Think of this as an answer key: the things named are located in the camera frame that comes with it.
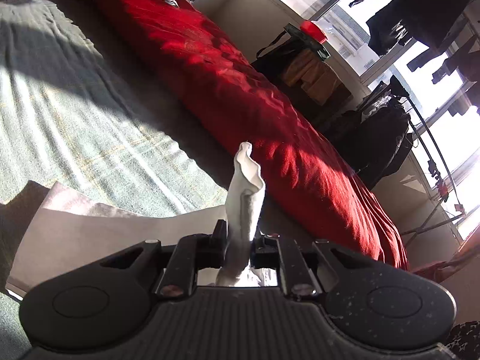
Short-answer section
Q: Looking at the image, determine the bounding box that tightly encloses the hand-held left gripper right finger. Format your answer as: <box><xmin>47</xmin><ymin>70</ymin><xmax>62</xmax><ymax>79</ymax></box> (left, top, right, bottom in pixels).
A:
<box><xmin>250</xmin><ymin>229</ymin><xmax>370</xmax><ymax>302</ymax></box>

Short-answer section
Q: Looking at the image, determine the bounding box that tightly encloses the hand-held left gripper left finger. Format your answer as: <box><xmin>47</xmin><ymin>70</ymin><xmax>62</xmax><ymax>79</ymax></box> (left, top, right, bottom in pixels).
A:
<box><xmin>99</xmin><ymin>219</ymin><xmax>229</xmax><ymax>301</ymax></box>

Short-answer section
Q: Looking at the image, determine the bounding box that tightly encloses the white T-shirt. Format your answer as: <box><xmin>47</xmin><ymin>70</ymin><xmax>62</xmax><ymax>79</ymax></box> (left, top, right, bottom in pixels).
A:
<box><xmin>5</xmin><ymin>142</ymin><xmax>278</xmax><ymax>297</ymax></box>

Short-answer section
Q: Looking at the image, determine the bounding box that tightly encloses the metal clothes rack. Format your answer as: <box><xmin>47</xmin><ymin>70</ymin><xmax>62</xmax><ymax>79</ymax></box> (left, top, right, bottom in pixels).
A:
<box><xmin>362</xmin><ymin>75</ymin><xmax>480</xmax><ymax>241</ymax></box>

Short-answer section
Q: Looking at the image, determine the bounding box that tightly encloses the black jacket with badge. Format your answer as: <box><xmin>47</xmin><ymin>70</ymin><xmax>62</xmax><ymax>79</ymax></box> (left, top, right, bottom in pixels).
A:
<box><xmin>337</xmin><ymin>95</ymin><xmax>411</xmax><ymax>188</ymax></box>

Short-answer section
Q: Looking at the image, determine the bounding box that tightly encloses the red duvet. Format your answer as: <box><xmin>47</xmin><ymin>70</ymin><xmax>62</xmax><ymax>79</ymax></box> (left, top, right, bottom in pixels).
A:
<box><xmin>84</xmin><ymin>0</ymin><xmax>409</xmax><ymax>271</ymax></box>

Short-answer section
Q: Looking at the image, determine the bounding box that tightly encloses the brown wooden cabinet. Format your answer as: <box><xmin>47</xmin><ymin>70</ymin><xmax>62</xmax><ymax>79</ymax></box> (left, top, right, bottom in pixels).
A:
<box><xmin>300</xmin><ymin>71</ymin><xmax>353</xmax><ymax>121</ymax></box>

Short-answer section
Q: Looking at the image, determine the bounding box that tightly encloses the row of socks on rack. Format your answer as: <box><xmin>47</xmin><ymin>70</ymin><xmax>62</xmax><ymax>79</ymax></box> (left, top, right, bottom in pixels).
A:
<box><xmin>427</xmin><ymin>159</ymin><xmax>451</xmax><ymax>199</ymax></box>

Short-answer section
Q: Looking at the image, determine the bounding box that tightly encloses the green plaid blanket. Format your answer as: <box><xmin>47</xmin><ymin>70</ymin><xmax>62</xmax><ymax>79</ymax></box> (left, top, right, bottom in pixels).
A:
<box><xmin>0</xmin><ymin>0</ymin><xmax>323</xmax><ymax>360</ymax></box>

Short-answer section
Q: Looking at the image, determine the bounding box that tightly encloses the pink striped curtain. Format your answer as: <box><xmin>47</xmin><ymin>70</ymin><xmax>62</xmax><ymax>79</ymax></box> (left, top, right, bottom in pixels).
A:
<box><xmin>409</xmin><ymin>232</ymin><xmax>480</xmax><ymax>282</ymax></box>

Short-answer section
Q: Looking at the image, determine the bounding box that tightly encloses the black hanging bag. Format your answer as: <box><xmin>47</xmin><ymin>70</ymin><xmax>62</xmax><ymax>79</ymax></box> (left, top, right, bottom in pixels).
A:
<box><xmin>250</xmin><ymin>30</ymin><xmax>301</xmax><ymax>79</ymax></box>

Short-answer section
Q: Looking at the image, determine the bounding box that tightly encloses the green flat board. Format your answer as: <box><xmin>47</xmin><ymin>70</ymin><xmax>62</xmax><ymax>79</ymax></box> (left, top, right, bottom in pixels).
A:
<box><xmin>283</xmin><ymin>23</ymin><xmax>331</xmax><ymax>60</ymax></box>

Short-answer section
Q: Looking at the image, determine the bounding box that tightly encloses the red plastic basin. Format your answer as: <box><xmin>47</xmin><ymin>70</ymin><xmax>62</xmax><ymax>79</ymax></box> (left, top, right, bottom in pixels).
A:
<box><xmin>299</xmin><ymin>20</ymin><xmax>328</xmax><ymax>44</ymax></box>

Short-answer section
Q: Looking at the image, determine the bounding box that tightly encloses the row of dark hanging laundry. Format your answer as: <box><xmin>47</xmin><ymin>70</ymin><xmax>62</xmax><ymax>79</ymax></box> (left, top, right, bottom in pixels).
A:
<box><xmin>302</xmin><ymin>0</ymin><xmax>480</xmax><ymax>117</ymax></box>

